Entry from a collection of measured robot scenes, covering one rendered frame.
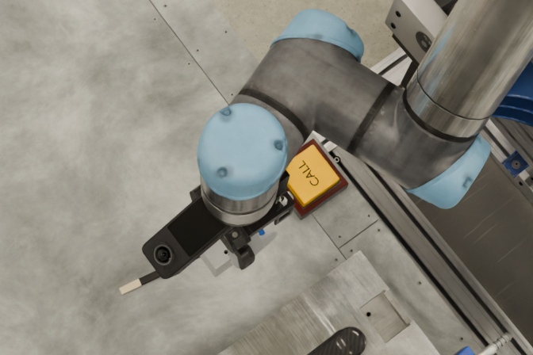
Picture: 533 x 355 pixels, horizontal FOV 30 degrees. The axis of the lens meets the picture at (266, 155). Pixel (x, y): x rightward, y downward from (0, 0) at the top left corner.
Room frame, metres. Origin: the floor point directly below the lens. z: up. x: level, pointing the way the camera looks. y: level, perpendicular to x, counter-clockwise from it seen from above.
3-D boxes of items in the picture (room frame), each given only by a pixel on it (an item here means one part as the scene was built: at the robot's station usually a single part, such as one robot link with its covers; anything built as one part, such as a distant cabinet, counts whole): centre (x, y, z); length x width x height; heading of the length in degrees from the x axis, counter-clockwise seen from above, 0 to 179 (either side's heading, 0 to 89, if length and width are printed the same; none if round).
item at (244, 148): (0.26, 0.02, 1.25); 0.09 x 0.08 x 0.11; 157
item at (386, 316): (0.20, -0.18, 0.87); 0.05 x 0.05 x 0.04; 46
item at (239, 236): (0.26, 0.02, 1.09); 0.09 x 0.08 x 0.12; 136
